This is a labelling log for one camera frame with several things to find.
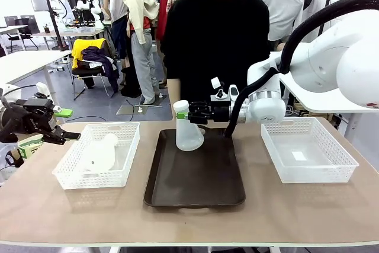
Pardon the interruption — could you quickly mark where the white perforated basket with label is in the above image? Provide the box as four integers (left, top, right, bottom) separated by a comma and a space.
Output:
261, 117, 360, 184

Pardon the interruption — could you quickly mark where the dark brown plastic tray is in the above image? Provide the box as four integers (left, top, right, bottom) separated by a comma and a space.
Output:
143, 128, 246, 208

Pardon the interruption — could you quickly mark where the mannequin in white tank top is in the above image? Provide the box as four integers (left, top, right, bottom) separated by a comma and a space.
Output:
108, 0, 131, 61

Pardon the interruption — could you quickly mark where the person in black shirt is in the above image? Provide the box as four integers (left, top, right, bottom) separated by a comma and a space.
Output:
161, 0, 272, 120

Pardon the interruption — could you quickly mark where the grey mannequin base plate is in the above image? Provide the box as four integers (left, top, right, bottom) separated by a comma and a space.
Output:
115, 104, 163, 116

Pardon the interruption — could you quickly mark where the person's right forearm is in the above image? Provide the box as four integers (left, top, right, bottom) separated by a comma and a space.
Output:
167, 78, 182, 121

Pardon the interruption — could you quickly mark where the metal frame chair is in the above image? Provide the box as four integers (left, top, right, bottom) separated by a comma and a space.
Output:
70, 65, 117, 101

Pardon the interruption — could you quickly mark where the black strap loop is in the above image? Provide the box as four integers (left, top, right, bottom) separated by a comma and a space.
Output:
5, 149, 25, 168

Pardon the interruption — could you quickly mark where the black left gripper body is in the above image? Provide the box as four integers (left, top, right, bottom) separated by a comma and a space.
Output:
11, 98, 57, 137

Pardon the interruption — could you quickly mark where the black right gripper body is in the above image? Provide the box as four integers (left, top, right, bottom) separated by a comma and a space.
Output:
210, 104, 233, 123

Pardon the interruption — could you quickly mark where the black corrugated cable hose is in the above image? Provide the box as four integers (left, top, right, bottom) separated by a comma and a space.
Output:
223, 0, 379, 139

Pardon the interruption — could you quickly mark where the red garment mannequin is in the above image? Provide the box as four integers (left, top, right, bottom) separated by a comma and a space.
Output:
147, 0, 172, 42

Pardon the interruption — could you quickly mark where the cream jacket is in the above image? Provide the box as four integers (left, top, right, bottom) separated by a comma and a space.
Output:
123, 0, 160, 45

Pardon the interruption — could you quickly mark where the black office chair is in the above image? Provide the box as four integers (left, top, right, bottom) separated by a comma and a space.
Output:
5, 17, 39, 51

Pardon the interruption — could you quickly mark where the mannequin in white shirt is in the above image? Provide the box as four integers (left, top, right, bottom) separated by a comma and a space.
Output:
257, 0, 306, 42

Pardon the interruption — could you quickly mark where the background work table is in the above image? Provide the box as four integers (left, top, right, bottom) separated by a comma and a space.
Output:
31, 27, 106, 42

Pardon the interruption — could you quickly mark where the yellow garment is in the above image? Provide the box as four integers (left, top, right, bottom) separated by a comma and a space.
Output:
72, 39, 107, 70

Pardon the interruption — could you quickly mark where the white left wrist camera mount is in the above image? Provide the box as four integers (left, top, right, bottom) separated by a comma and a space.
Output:
34, 82, 50, 100

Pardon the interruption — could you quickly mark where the dark purple garment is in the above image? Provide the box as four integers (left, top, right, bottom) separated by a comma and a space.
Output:
81, 46, 121, 94

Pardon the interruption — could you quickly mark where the mannequin in grey trousers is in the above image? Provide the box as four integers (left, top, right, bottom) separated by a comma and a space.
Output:
123, 0, 162, 105

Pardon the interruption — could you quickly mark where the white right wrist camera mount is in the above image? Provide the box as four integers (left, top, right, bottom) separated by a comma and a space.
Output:
210, 76, 239, 102

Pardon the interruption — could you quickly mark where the black tripod stand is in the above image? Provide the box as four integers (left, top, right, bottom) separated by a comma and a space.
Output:
41, 0, 68, 51

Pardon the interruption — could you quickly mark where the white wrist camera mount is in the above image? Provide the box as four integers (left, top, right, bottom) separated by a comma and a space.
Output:
210, 76, 239, 102
34, 82, 50, 100

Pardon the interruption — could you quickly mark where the white desk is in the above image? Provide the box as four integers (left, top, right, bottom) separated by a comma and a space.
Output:
280, 73, 379, 114
0, 50, 73, 108

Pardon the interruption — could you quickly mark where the white plastic conical flask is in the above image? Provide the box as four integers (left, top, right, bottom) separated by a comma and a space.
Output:
172, 100, 205, 152
79, 133, 120, 174

